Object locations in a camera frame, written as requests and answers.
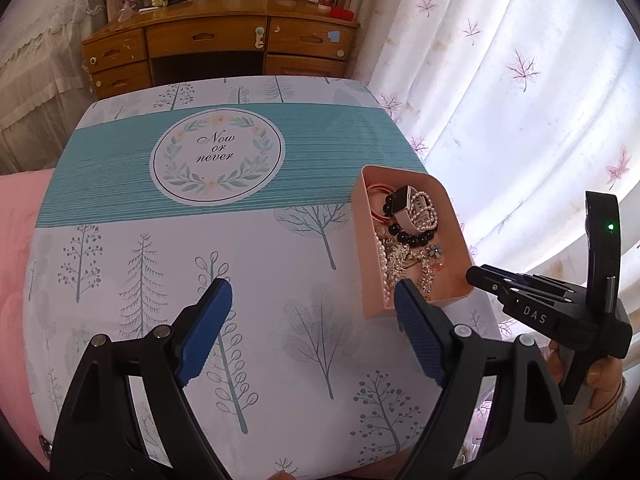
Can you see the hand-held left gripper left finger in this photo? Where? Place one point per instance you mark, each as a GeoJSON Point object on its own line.
{"type": "Point", "coordinates": [207, 330]}

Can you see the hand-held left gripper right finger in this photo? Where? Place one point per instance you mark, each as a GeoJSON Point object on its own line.
{"type": "Point", "coordinates": [417, 330]}

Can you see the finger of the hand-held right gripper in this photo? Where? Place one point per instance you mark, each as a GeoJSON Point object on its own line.
{"type": "Point", "coordinates": [500, 276]}
{"type": "Point", "coordinates": [535, 312]}

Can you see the pink jewelry box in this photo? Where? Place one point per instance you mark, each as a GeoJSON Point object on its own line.
{"type": "Point", "coordinates": [380, 310]}

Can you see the person's right hand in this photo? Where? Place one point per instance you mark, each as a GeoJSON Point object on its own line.
{"type": "Point", "coordinates": [602, 375]}

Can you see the dark flower brooch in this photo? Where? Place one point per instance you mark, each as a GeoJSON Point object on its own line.
{"type": "Point", "coordinates": [436, 251]}

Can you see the gold leaf brooch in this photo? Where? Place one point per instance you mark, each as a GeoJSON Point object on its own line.
{"type": "Point", "coordinates": [400, 260]}

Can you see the tree print teal tablecloth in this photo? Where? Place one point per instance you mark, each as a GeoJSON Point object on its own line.
{"type": "Point", "coordinates": [250, 240]}

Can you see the white leaf print curtain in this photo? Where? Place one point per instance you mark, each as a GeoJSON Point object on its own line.
{"type": "Point", "coordinates": [500, 85]}

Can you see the pink blanket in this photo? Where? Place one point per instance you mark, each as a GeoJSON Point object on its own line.
{"type": "Point", "coordinates": [20, 260]}

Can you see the wooden desk with drawers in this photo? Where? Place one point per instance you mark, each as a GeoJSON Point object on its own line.
{"type": "Point", "coordinates": [210, 35]}

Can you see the white drawer lock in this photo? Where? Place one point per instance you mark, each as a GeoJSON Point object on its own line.
{"type": "Point", "coordinates": [259, 37]}

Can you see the red box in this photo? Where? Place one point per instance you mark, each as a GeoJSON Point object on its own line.
{"type": "Point", "coordinates": [342, 13]}

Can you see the white lace cloth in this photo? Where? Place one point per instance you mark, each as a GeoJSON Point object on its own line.
{"type": "Point", "coordinates": [45, 35]}

